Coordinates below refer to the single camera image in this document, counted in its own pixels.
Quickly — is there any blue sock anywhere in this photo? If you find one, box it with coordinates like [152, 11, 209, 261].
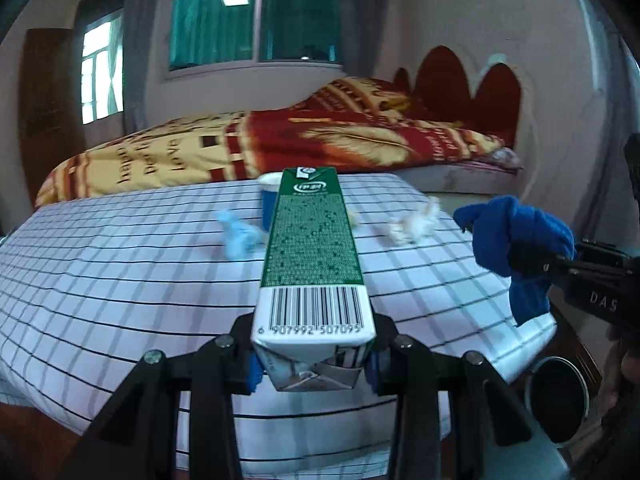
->
[452, 195, 575, 326]

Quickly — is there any green toothpaste box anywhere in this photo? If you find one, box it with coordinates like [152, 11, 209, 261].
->
[250, 167, 376, 391]

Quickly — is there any light blue face mask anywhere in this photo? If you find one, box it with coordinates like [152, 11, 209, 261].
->
[217, 210, 267, 261]

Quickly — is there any black round trash bin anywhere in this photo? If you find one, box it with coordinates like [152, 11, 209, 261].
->
[524, 356, 590, 445]

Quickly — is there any person's right hand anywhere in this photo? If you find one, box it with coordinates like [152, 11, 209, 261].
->
[597, 326, 639, 416]

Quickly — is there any white checkered tablecloth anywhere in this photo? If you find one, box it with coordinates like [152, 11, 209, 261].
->
[1, 174, 556, 479]

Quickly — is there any white crumpled tissue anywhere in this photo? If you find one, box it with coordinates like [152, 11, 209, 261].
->
[387, 196, 440, 245]

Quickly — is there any red heart headboard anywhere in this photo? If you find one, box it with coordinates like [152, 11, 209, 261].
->
[393, 46, 523, 148]

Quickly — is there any red yellow patterned blanket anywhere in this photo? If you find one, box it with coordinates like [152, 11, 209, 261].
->
[35, 76, 504, 208]

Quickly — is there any side bright window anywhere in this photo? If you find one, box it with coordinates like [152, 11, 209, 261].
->
[80, 10, 124, 125]

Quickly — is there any grey hanging curtain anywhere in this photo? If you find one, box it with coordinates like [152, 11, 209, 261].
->
[337, 0, 387, 77]

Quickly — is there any brown wooden door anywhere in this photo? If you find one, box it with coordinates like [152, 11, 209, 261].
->
[17, 28, 85, 203]

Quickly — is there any green glass window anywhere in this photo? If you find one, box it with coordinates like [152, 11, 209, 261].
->
[168, 0, 342, 72]

